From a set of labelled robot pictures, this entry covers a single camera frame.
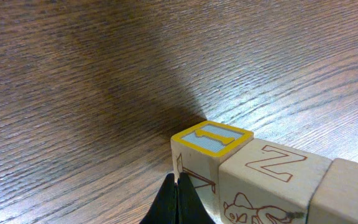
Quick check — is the block with yellow I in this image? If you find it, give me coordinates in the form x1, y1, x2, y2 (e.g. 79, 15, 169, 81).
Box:
170, 121, 254, 218

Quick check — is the block with bird picture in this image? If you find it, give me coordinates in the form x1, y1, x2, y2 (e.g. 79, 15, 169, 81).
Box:
219, 139, 332, 224

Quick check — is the block with butterfly picture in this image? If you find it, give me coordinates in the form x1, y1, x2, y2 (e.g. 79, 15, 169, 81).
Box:
307, 159, 358, 224

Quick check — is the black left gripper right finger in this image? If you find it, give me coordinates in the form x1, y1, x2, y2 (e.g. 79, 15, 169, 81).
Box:
177, 172, 215, 224

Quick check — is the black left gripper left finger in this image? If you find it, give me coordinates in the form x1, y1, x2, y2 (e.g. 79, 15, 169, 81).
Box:
140, 173, 177, 224

